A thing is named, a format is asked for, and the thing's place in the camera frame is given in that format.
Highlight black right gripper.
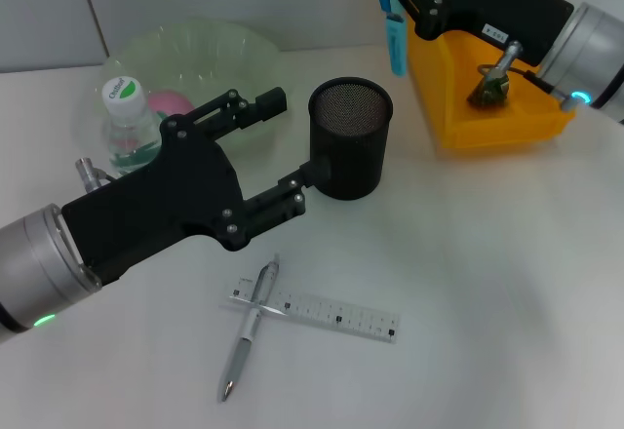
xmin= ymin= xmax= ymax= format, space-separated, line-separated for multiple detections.
xmin=370 ymin=0 xmax=575 ymax=68

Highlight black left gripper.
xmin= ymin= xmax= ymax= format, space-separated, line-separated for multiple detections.
xmin=60 ymin=86 xmax=289 ymax=288

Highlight blue sheathed scissors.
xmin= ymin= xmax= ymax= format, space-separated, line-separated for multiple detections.
xmin=356 ymin=0 xmax=409 ymax=78

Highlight pink toy peach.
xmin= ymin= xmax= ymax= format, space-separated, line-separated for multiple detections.
xmin=146 ymin=89 xmax=196 ymax=119

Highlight green plastic wrapper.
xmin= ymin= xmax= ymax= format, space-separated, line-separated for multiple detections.
xmin=466 ymin=73 xmax=511 ymax=108

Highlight transparent plastic ruler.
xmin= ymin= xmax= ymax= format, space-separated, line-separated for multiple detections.
xmin=219 ymin=276 xmax=401 ymax=345

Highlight clear green-labelled water bottle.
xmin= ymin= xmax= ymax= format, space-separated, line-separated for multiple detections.
xmin=100 ymin=75 xmax=165 ymax=180

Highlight black mesh pen holder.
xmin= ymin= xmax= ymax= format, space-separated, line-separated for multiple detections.
xmin=307 ymin=76 xmax=395 ymax=202

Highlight translucent green plastic fruit bowl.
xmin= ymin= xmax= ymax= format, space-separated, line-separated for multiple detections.
xmin=72 ymin=18 xmax=293 ymax=163

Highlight silver ballpoint pen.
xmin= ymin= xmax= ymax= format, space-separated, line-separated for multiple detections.
xmin=216 ymin=253 xmax=283 ymax=404

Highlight yellow plastic storage bin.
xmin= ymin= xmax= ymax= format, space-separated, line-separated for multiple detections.
xmin=407 ymin=0 xmax=576 ymax=151

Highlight right gripper cable with connector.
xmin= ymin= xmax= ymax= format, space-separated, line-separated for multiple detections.
xmin=479 ymin=41 xmax=557 ymax=95

